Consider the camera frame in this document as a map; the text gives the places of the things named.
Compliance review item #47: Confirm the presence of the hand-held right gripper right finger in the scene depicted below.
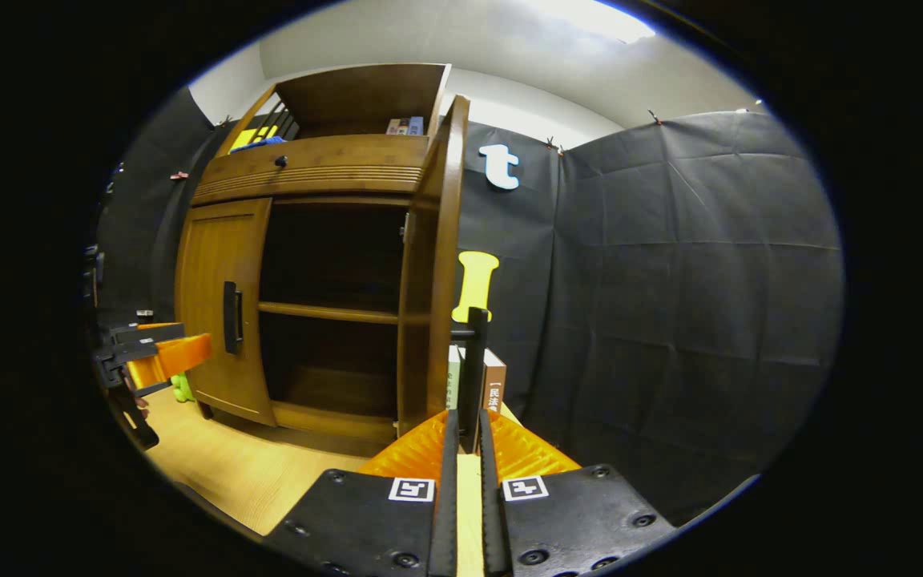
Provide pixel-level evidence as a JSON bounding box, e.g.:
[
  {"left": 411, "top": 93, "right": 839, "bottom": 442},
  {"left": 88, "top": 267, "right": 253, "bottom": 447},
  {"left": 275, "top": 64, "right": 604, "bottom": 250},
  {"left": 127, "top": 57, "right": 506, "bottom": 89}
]
[{"left": 478, "top": 409, "right": 679, "bottom": 577}]

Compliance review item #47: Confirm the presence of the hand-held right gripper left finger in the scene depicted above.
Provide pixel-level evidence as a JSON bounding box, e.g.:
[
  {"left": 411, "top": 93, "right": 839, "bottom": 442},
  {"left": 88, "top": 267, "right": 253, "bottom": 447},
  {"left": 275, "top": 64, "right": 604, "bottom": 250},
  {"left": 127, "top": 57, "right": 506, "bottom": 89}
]
[{"left": 263, "top": 409, "right": 460, "bottom": 577}]

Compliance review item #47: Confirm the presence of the wooden shoe cabinet door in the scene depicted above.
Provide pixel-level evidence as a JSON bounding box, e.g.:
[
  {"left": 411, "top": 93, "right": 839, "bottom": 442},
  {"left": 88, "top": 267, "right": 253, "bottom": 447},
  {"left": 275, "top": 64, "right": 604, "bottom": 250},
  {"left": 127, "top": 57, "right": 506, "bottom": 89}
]
[
  {"left": 175, "top": 198, "right": 276, "bottom": 427},
  {"left": 396, "top": 95, "right": 470, "bottom": 438}
]

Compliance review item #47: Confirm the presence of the black door handle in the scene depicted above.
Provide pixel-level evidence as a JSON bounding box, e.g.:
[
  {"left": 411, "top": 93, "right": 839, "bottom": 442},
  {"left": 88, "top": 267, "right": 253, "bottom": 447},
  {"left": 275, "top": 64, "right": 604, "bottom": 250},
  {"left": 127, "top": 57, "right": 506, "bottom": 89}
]
[
  {"left": 223, "top": 280, "right": 244, "bottom": 356},
  {"left": 452, "top": 307, "right": 490, "bottom": 454}
]

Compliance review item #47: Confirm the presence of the wooden double-door shoe cabinet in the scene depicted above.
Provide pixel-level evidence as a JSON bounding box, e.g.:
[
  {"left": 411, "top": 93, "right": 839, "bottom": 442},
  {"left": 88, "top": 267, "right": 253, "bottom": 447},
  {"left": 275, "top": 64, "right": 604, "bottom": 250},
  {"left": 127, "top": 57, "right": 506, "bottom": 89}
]
[{"left": 175, "top": 63, "right": 470, "bottom": 450}]

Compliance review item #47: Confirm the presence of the wooden cabinet shelf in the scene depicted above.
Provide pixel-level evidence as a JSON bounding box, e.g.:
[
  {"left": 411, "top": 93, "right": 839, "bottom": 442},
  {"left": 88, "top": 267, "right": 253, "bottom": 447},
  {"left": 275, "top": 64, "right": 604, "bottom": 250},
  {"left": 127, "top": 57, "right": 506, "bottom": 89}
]
[{"left": 259, "top": 301, "right": 430, "bottom": 325}]

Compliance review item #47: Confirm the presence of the wooden cabinet drawer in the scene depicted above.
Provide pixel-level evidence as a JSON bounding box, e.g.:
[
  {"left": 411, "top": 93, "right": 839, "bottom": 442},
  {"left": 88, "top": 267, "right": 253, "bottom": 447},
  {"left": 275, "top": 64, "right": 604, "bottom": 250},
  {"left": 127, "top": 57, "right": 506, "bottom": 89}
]
[{"left": 191, "top": 134, "right": 434, "bottom": 207}]

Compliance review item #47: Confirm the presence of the brown book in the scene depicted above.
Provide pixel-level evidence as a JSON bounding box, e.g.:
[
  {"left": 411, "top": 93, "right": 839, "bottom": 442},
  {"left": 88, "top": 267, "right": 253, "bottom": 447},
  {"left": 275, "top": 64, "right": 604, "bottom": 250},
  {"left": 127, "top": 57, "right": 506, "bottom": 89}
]
[{"left": 482, "top": 349, "right": 507, "bottom": 418}]

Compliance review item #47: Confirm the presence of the black backdrop cloth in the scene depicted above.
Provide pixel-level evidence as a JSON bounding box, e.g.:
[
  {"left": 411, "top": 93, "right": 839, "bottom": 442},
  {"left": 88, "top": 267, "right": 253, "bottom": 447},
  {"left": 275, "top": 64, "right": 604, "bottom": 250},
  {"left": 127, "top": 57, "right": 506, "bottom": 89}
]
[{"left": 93, "top": 87, "right": 845, "bottom": 526}]

